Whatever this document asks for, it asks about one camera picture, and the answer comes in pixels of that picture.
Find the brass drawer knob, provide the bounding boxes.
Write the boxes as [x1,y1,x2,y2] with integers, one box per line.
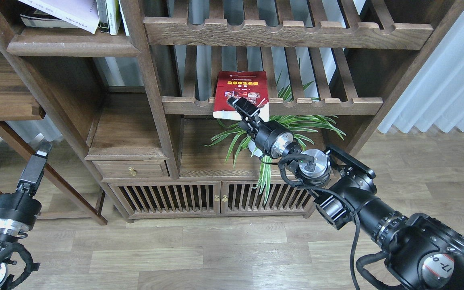
[128,167,137,176]

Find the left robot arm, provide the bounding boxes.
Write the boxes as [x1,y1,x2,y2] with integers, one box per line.
[0,143,52,290]

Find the spider plant leaves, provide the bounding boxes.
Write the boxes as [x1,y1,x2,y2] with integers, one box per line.
[202,70,346,204]

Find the white curtain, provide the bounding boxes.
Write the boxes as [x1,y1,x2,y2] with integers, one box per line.
[378,11,464,133]

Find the white book top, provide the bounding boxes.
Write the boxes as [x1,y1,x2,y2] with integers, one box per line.
[20,0,99,34]

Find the dark wooden bookshelf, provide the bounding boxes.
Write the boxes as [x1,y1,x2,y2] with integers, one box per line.
[0,0,464,221]

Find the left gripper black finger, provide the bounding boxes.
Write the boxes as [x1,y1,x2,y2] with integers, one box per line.
[35,142,53,158]

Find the white plant pot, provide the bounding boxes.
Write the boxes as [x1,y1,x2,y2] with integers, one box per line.
[248,140,265,157]

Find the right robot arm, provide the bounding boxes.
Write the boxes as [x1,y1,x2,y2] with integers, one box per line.
[227,97,464,290]

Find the dark spine upright book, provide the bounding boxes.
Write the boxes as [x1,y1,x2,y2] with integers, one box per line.
[96,0,110,33]

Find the red paperback book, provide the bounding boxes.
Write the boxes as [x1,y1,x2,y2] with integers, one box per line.
[212,71,269,122]

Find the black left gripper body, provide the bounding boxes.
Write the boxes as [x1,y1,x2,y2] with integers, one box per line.
[0,153,48,232]

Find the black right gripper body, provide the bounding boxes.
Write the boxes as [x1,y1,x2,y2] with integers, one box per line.
[234,99,297,159]

